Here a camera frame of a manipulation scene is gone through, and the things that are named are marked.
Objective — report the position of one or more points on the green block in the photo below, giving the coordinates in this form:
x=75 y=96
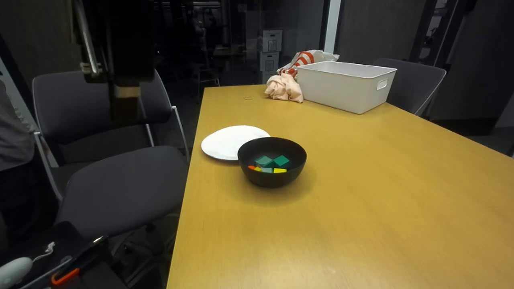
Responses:
x=281 y=161
x=264 y=161

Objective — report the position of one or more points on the person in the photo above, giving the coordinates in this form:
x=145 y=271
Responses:
x=14 y=136

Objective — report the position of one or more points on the light teal block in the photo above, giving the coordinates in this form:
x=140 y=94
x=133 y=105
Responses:
x=266 y=170

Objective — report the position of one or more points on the black bowl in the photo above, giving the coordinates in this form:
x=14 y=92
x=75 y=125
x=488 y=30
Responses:
x=273 y=180

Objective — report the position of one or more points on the pink cloth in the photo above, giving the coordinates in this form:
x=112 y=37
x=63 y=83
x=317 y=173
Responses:
x=285 y=90

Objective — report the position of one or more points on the black clamp with orange tips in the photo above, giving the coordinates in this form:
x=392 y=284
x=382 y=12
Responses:
x=80 y=265

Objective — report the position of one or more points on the white hand controller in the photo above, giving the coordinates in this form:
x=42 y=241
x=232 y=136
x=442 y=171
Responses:
x=14 y=272

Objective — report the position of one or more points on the stack of white boxes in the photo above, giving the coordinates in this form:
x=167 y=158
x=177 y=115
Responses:
x=271 y=52

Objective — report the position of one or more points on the white plate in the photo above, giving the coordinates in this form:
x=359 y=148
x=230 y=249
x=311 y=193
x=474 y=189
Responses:
x=227 y=141

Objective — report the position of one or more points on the row of grey chairs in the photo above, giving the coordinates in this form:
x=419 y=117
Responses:
x=120 y=188

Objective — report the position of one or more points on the orange white striped cloth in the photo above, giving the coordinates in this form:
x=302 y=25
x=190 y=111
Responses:
x=305 y=59

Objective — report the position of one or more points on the white plastic bin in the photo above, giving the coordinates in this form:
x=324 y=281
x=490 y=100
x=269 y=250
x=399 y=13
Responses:
x=345 y=88

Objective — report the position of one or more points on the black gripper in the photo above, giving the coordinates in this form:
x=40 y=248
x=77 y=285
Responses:
x=124 y=44

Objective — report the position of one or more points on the grey chair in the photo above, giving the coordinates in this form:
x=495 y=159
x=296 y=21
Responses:
x=409 y=86

